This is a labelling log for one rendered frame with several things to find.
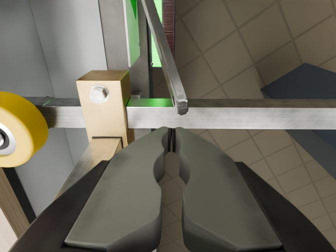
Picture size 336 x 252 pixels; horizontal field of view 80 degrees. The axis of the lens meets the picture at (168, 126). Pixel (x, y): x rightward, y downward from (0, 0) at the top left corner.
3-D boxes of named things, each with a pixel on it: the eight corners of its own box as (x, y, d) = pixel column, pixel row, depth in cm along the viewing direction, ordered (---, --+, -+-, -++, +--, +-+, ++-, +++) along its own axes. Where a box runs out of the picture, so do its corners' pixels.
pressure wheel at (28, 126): (34, 61, 28) (-43, 86, 18) (85, 98, 30) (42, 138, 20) (12, 101, 31) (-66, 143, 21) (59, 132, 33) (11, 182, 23)
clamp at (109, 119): (133, 69, 26) (125, 80, 22) (140, 154, 33) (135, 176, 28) (86, 69, 26) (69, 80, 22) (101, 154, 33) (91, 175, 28)
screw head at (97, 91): (107, 84, 22) (104, 87, 21) (110, 102, 23) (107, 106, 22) (88, 84, 22) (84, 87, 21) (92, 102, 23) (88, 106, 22)
